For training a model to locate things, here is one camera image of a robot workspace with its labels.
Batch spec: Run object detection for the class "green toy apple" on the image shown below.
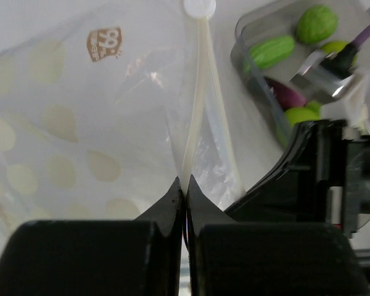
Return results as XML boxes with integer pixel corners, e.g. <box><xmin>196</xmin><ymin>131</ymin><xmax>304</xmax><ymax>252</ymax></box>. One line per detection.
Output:
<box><xmin>285</xmin><ymin>101</ymin><xmax>322</xmax><ymax>126</ymax></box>

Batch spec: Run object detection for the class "green ridged toy gourd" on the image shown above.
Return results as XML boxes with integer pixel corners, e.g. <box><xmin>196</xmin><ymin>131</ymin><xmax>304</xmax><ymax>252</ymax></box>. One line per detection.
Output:
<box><xmin>248</xmin><ymin>35</ymin><xmax>295</xmax><ymax>69</ymax></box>

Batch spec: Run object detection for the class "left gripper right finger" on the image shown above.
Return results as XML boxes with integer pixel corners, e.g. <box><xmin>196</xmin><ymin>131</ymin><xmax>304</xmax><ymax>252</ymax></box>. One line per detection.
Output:
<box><xmin>187</xmin><ymin>178</ymin><xmax>370</xmax><ymax>295</ymax></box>

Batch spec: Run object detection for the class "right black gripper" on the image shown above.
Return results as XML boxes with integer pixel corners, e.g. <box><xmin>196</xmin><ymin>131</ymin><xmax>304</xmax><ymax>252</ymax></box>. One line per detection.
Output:
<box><xmin>225</xmin><ymin>120</ymin><xmax>370</xmax><ymax>237</ymax></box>

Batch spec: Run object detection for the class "green bumpy toy guava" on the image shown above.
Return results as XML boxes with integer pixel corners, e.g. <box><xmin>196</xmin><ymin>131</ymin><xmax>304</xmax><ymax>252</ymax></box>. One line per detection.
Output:
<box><xmin>296</xmin><ymin>4</ymin><xmax>339</xmax><ymax>44</ymax></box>

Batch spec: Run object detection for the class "purple toy eggplant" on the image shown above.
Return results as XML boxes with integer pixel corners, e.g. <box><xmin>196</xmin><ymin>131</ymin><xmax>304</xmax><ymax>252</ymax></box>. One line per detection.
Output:
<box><xmin>264</xmin><ymin>76</ymin><xmax>307</xmax><ymax>111</ymax></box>

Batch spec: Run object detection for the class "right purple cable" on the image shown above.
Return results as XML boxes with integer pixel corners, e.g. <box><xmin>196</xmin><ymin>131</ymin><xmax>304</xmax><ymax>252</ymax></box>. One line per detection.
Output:
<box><xmin>351</xmin><ymin>15</ymin><xmax>370</xmax><ymax>47</ymax></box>

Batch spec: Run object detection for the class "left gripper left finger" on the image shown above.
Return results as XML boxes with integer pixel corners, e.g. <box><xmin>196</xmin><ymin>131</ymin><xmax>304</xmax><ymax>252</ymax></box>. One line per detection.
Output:
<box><xmin>0</xmin><ymin>180</ymin><xmax>183</xmax><ymax>295</ymax></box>

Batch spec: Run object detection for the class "clear dotted zip top bag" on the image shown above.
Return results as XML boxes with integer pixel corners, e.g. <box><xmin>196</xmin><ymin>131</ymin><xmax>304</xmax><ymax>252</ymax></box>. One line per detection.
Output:
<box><xmin>0</xmin><ymin>0</ymin><xmax>246</xmax><ymax>235</ymax></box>

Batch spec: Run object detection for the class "clear grey plastic bin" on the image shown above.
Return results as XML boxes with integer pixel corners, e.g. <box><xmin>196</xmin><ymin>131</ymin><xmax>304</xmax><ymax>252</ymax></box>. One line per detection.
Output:
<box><xmin>231</xmin><ymin>1</ymin><xmax>370</xmax><ymax>146</ymax></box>

